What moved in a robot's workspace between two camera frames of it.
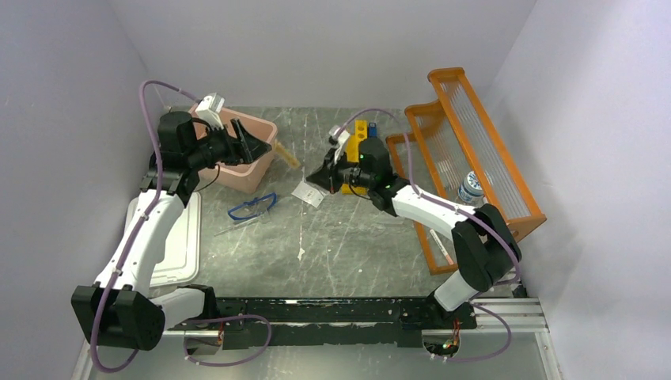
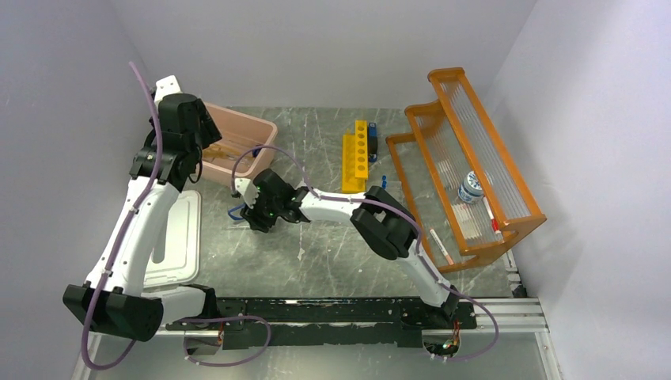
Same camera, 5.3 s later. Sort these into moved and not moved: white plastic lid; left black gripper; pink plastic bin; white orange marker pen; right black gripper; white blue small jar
Moved: left black gripper; right black gripper
Not moved: white blue small jar; pink plastic bin; white orange marker pen; white plastic lid
